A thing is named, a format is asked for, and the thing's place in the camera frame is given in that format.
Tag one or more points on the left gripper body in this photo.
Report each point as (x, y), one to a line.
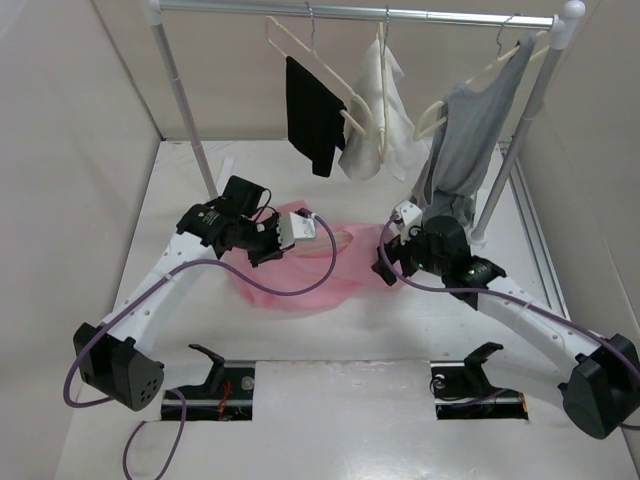
(261, 239)

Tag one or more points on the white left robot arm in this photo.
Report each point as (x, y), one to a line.
(115, 356)

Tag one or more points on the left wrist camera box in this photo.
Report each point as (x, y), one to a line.
(293, 228)

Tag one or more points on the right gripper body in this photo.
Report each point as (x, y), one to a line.
(414, 254)

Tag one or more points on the cream hanger with white shirt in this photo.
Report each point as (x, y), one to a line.
(383, 120)

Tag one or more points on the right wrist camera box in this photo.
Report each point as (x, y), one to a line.
(407, 218)

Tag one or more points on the grey tank top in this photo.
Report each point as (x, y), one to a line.
(462, 146)

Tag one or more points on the white shirt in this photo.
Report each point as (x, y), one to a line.
(389, 142)

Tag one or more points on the pink t shirt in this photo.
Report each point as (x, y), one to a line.
(306, 263)

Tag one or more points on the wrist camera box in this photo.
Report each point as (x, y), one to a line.
(293, 228)
(407, 218)

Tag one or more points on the cream hanger with grey shirt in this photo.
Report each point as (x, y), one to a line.
(422, 130)

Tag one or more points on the black shirt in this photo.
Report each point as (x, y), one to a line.
(315, 126)

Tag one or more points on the cream plastic hanger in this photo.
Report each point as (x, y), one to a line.
(330, 240)

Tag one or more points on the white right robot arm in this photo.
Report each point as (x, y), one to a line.
(592, 378)

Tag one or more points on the cream hanger with black shirt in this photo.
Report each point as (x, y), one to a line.
(287, 44)

